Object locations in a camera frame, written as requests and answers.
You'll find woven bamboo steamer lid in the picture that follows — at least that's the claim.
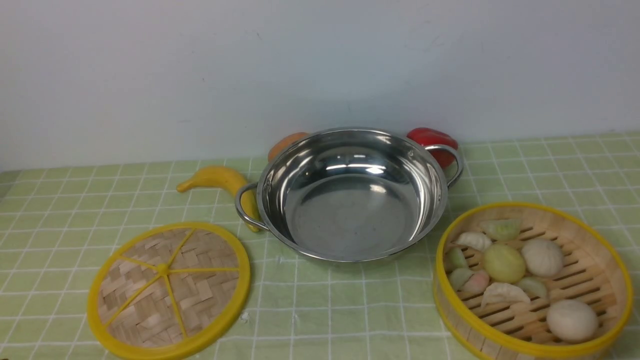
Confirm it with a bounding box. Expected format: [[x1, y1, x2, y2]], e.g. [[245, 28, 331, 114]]
[[86, 222, 252, 360]]

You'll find bamboo steamer basket yellow rim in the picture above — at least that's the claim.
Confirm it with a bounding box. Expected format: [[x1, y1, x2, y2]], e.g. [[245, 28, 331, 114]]
[[432, 202, 633, 360]]

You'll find stainless steel pot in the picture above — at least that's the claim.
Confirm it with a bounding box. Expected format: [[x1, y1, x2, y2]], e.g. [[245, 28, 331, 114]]
[[235, 127, 464, 263]]

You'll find orange fruit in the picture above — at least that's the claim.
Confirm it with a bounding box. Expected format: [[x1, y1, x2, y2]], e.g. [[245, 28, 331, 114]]
[[267, 132, 309, 162]]

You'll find yellow banana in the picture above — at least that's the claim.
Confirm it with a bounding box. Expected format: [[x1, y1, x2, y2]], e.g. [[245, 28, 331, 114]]
[[176, 165, 261, 220]]

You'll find red bell pepper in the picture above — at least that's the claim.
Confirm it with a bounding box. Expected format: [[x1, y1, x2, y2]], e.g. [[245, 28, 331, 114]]
[[406, 127, 458, 169]]

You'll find pale green dumpling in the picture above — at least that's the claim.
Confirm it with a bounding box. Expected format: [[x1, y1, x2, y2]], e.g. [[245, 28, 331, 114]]
[[447, 268, 475, 292], [443, 246, 469, 273], [515, 276, 549, 300]]

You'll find pink dumpling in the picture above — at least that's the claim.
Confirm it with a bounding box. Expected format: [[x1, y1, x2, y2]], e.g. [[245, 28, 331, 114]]
[[459, 269, 490, 295]]

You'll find yellow-green round bun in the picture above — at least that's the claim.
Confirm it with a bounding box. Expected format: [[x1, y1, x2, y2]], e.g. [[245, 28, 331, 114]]
[[482, 243, 527, 284]]

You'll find white crescent dumpling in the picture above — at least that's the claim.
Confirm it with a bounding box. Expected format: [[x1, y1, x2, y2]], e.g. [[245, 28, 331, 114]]
[[480, 282, 531, 309]]

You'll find white round bun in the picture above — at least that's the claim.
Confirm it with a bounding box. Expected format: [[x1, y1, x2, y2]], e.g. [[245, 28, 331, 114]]
[[546, 300, 599, 344], [520, 238, 564, 278]]

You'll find green checkered tablecloth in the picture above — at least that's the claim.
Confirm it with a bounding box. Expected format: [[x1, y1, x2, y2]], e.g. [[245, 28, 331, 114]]
[[0, 130, 640, 360]]

